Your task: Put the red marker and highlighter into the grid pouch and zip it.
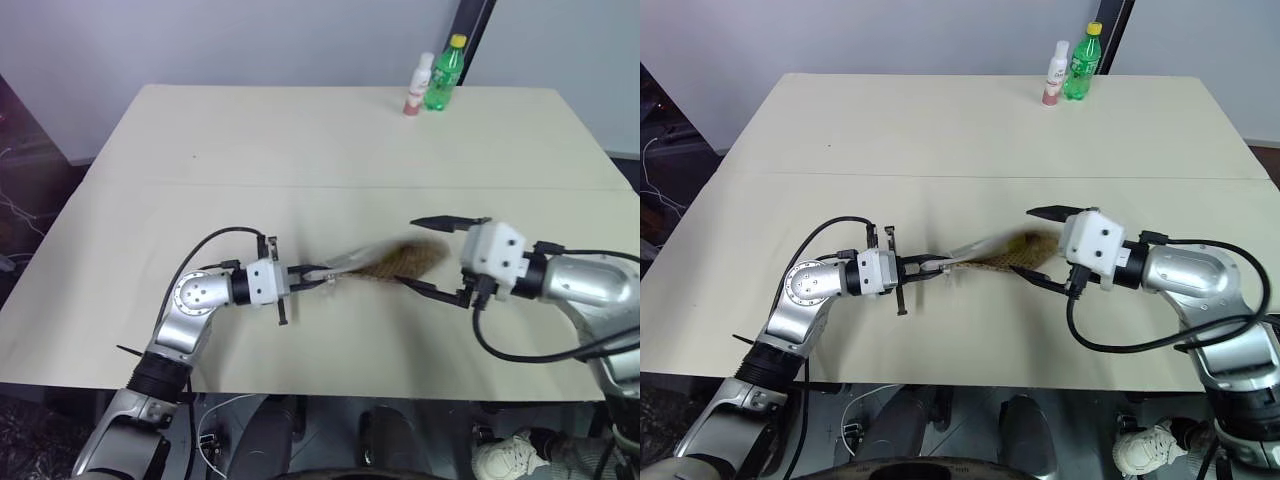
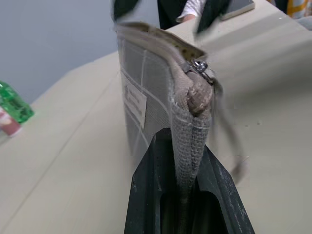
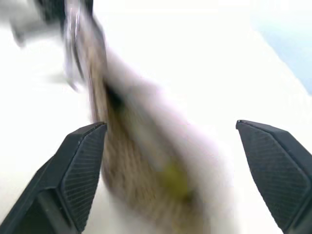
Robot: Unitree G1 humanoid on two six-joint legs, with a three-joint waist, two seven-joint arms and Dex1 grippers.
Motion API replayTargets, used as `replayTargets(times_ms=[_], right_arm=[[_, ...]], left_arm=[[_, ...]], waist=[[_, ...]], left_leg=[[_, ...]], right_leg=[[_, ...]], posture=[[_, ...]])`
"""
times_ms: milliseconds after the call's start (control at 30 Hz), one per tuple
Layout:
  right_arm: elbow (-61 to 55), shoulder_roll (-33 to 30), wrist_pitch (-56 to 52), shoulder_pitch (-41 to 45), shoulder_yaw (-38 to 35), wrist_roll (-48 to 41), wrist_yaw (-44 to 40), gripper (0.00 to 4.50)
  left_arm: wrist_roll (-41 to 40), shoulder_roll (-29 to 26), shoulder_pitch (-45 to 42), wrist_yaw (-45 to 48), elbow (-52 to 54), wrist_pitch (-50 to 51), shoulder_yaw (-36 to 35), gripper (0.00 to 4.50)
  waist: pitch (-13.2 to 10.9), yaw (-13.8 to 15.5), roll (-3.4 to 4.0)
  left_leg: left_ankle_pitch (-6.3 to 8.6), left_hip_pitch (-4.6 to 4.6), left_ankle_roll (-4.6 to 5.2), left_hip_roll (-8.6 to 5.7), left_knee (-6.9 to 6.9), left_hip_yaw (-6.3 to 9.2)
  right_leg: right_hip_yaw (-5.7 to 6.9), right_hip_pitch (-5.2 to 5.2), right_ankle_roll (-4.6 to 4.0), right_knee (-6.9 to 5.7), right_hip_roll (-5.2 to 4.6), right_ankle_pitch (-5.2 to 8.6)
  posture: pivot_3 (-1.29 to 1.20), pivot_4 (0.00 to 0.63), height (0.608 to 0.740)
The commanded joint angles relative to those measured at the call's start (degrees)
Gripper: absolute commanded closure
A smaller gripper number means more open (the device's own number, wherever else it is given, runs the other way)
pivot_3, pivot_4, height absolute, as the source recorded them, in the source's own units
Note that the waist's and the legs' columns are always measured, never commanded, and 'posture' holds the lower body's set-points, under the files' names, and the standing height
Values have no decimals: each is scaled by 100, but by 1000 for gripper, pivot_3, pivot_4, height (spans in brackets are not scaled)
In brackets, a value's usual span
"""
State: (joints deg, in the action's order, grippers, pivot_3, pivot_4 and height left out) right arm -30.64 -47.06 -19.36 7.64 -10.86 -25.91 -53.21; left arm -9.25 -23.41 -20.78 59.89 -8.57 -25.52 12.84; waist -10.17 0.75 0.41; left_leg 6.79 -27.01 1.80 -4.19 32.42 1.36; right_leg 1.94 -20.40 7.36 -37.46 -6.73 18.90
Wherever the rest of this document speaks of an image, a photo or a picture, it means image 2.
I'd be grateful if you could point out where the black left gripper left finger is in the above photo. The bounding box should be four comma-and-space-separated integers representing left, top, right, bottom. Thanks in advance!
123, 127, 183, 234

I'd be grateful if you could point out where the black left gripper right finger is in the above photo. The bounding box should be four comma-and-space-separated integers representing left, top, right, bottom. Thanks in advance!
185, 143, 256, 234

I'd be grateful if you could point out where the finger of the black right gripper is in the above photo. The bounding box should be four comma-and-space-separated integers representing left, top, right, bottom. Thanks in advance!
113, 0, 144, 19
194, 0, 229, 34

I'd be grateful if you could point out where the grey grid mesh zip pouch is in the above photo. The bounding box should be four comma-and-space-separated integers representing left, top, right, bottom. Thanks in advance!
115, 21, 250, 234

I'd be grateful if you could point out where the person's bare hand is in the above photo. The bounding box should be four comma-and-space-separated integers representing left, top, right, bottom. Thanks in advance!
176, 13, 196, 24

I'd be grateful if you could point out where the dark board with beige edge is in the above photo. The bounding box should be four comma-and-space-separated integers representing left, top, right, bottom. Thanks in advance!
220, 0, 256, 21

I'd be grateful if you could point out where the person in dark clothing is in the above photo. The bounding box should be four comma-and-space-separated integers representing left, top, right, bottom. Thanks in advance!
157, 0, 198, 30

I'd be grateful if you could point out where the yellow white patterned object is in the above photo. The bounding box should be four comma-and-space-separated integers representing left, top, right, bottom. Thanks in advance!
286, 0, 312, 20

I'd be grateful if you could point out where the green clear plastic bottle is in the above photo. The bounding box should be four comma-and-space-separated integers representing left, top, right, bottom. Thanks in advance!
0, 81, 35, 125

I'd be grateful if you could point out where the pink white labelled container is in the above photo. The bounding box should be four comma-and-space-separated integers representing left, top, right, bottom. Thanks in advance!
0, 107, 24, 138

